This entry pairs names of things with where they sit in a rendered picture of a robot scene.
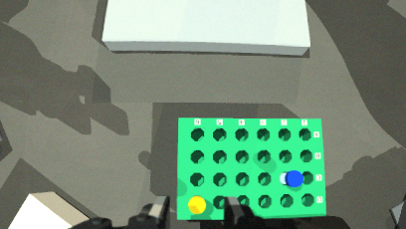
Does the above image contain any green tube rack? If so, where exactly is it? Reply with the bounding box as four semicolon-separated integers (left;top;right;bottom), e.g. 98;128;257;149
177;117;326;220

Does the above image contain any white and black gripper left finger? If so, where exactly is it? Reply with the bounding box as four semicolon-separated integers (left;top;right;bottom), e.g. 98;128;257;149
67;196;170;229

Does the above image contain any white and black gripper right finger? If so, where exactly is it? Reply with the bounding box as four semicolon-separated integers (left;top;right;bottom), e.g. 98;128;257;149
224;196;323;229

